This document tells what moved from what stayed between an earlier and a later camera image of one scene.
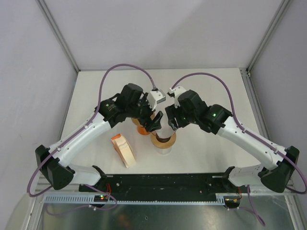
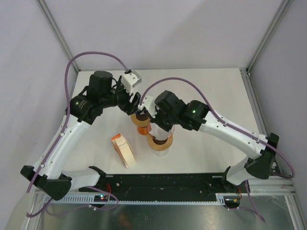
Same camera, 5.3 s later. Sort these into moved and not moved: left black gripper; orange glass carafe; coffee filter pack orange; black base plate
Moved: left black gripper
Not moved: orange glass carafe; coffee filter pack orange; black base plate
